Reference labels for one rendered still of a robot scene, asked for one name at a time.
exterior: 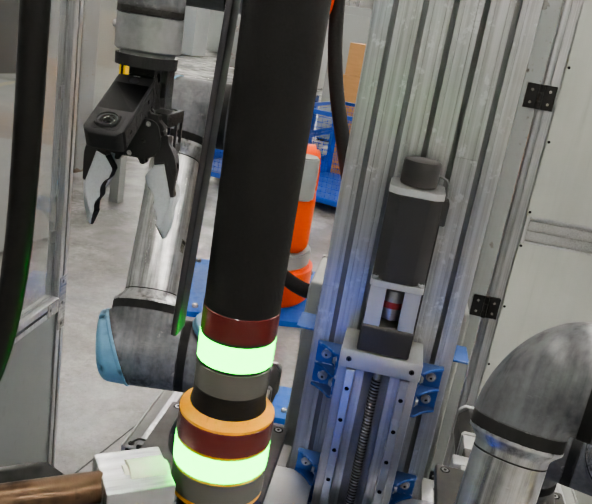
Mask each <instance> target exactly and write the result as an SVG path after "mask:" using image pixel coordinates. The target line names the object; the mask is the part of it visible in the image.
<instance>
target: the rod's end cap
mask: <svg viewBox="0 0 592 504"><path fill-rule="evenodd" d="M124 461H125V465H121V466H122V468H123V471H124V474H125V475H130V477H131V479H138V478H146V477H153V476H160V475H167V474H168V473H167V470H168V471H170V467H169V464H168V461H167V460H166V459H164V458H163V456H162V455H157V456H149V457H141V458H134V459H126V460H124Z"/></svg>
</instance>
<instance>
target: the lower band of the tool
mask: <svg viewBox="0 0 592 504"><path fill-rule="evenodd" d="M192 389H193V388H191V389H189V390H188V391H186V392H185V393H184V394H183V396H182V397H181V400H180V411H181V413H182V415H183V416H184V417H185V419H186V420H187V421H189V422H190V423H191V424H193V425H194V426H196V427H198V428H200V429H202V430H205V431H208V432H211V433H215V434H220V435H229V436H241V435H249V434H253V433H256V432H259V431H261V430H263V429H265V428H266V427H268V426H269V425H270V424H271V422H272V421H273V418H274V413H275V411H274V407H273V405H272V403H271V402H270V400H269V399H268V398H267V397H266V409H265V411H264V412H263V413H262V414H261V415H260V416H259V417H257V418H254V419H252V420H248V421H242V422H228V421H221V420H217V419H213V418H210V417H208V416H206V415H204V414H202V413H200V412H199V411H198V410H196V409H195V408H194V407H193V405H192V404H191V401H190V395H191V392H192ZM177 436H178V434H177ZM178 439H179V440H180V442H181V443H182V444H183V446H185V447H186V448H187V449H188V450H190V451H191V452H193V453H195V454H197V455H199V456H202V457H204V458H208V459H212V460H217V461H226V462H235V461H243V460H247V459H251V458H254V457H256V456H258V455H260V454H261V453H262V452H264V451H265V450H266V449H267V447H268V446H267V447H266V448H265V449H264V450H263V451H261V452H259V453H258V454H255V455H253V456H250V457H246V458H240V459H221V458H215V457H210V456H207V455H203V454H201V453H198V452H196V451H194V450H193V449H191V448H189V447H188V446H187V445H185V444H184V443H183V442H182V441H181V439H180V438H179V436H178ZM174 461H175V459H174ZM175 464H176V465H177V463H176V461H175ZM177 467H178V468H179V470H180V471H181V472H183V473H184V474H185V475H186V476H188V477H189V478H191V479H193V480H195V481H197V482H200V483H203V484H207V485H211V486H218V487H232V486H239V485H243V484H247V483H249V482H251V481H253V480H255V479H257V478H258V477H259V476H260V475H261V474H262V473H263V471H264V470H263V471H262V472H261V473H260V474H259V475H258V476H257V477H255V478H253V479H251V480H249V481H246V482H242V483H237V484H215V483H209V482H205V481H202V480H199V479H197V478H194V477H192V476H191V475H189V474H187V473H186V472H184V471H183V470H182V469H181V468H180V467H179V466H178V465H177ZM175 494H176V496H177V497H178V498H179V499H180V500H181V501H183V502H184V503H186V504H194V503H192V502H190V501H188V500H186V499H185V498H183V497H182V496H180V495H179V494H178V493H177V492H176V490H175Z"/></svg>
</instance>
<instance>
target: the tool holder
mask: <svg viewBox="0 0 592 504"><path fill-rule="evenodd" d="M157 455H162V453H161V451H160V449H159V447H149V448H141V449H133V450H125V451H117V452H109V453H100V454H96V455H95V456H94V461H93V471H96V470H99V471H102V472H103V476H102V482H101V483H102V499H101V503H100V504H174V496H175V488H176V485H175V482H174V480H173V478H172V476H171V473H170V471H168V470H167V473H168V474H167V475H160V476H153V477H146V478H138V479H131V477H130V475H125V474H124V471H123V468H122V466H121V465H125V461H124V460H126V459H134V458H141V457H149V456H157Z"/></svg>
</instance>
